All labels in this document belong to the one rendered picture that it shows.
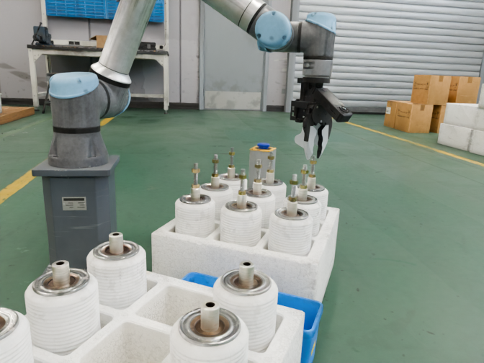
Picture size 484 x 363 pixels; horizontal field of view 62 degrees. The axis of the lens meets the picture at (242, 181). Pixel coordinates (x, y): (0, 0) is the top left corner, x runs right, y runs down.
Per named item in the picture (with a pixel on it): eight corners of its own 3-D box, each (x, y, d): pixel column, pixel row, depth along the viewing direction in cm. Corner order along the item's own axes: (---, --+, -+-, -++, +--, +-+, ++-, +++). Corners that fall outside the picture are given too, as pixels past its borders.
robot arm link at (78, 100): (41, 126, 101) (36, 70, 97) (73, 120, 114) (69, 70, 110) (84, 130, 99) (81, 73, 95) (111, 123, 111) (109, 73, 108)
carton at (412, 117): (428, 133, 428) (433, 104, 421) (408, 132, 425) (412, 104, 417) (413, 129, 457) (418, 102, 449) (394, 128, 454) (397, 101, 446)
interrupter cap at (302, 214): (269, 217, 87) (269, 214, 87) (280, 207, 94) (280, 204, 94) (303, 224, 84) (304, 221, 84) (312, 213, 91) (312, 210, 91)
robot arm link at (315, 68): (338, 60, 102) (317, 59, 97) (337, 79, 103) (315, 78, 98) (317, 60, 108) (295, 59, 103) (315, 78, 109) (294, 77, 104)
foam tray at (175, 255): (152, 301, 98) (150, 232, 94) (215, 242, 134) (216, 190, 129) (310, 341, 86) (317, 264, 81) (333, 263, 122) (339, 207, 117)
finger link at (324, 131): (312, 153, 115) (312, 121, 111) (328, 156, 110) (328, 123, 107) (305, 155, 113) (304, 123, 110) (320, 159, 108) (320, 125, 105)
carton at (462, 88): (475, 106, 430) (481, 77, 422) (454, 105, 427) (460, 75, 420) (458, 104, 459) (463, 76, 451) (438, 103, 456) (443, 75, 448)
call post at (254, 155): (245, 239, 137) (248, 150, 129) (251, 232, 143) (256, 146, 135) (265, 243, 134) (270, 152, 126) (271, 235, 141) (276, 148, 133)
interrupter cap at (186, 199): (176, 204, 93) (176, 202, 93) (183, 195, 100) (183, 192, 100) (208, 207, 93) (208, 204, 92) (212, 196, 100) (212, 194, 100)
